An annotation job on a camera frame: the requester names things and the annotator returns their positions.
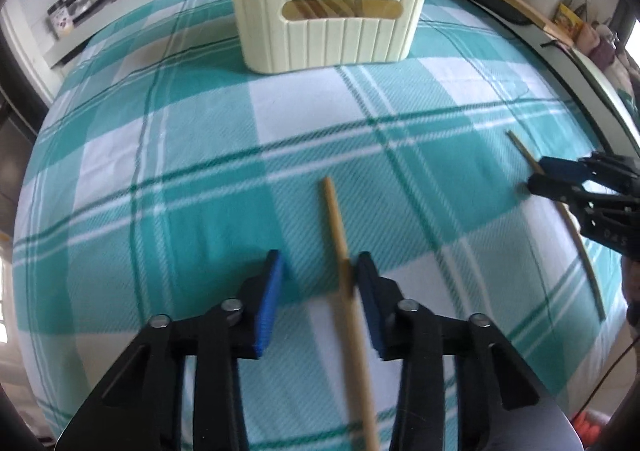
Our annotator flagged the wooden board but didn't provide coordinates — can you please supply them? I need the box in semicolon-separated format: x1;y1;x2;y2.
450;0;571;44

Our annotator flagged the yellow box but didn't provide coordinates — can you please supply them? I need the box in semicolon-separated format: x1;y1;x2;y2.
552;4;584;38

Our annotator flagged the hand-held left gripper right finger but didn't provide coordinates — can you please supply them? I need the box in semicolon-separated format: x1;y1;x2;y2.
352;252;583;451

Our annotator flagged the teal checked tablecloth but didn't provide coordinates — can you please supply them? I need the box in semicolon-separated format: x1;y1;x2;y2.
12;0;626;451

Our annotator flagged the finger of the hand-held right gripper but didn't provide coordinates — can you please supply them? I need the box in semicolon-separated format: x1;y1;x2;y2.
539;154;640;192
527;174;596;212

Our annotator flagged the glass spice jar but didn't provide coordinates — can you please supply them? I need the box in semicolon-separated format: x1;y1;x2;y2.
47;0;76;38

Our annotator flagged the cream ribbed utensil holder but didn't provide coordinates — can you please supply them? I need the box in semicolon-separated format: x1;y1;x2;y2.
222;0;440;76

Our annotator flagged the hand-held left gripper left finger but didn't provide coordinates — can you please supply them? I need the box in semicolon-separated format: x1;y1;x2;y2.
55;249;286;451

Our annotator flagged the black cable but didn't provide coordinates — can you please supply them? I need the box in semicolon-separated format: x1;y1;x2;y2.
580;331;640;414

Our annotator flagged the bamboo chopstick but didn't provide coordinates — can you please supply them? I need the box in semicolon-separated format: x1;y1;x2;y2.
506;130;607;322
321;176;381;451

